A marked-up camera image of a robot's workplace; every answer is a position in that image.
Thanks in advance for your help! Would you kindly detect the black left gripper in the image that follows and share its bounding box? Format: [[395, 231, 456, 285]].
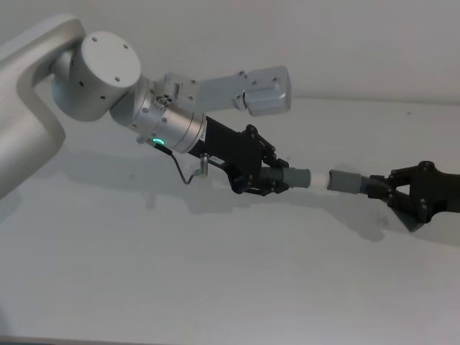
[[187, 116, 291, 198]]

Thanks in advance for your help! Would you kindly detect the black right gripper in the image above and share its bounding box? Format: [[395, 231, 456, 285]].
[[366, 160, 460, 224]]

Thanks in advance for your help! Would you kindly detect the grey ribbed hose fitting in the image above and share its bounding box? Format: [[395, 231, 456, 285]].
[[259, 166, 312, 189], [327, 168, 376, 198]]

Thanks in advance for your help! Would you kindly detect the short white plastic tube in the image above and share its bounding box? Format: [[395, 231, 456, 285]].
[[308, 172, 333, 190]]

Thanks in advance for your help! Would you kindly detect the white table cloth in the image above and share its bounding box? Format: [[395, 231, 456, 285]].
[[0, 93, 460, 345]]

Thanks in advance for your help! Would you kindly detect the thin dark gripper cable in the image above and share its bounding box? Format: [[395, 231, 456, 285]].
[[154, 142, 211, 186]]

